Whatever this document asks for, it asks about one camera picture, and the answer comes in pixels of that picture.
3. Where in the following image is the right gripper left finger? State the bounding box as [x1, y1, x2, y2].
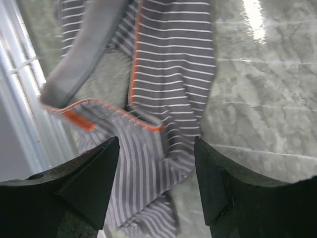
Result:
[0, 137, 119, 238]

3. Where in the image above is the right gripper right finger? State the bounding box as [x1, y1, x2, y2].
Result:
[194, 137, 317, 238]

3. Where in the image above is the grey striped boxer underwear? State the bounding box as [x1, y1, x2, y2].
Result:
[41, 0, 216, 238]

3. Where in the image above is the aluminium mounting rail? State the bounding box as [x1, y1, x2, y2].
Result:
[0, 0, 77, 181]

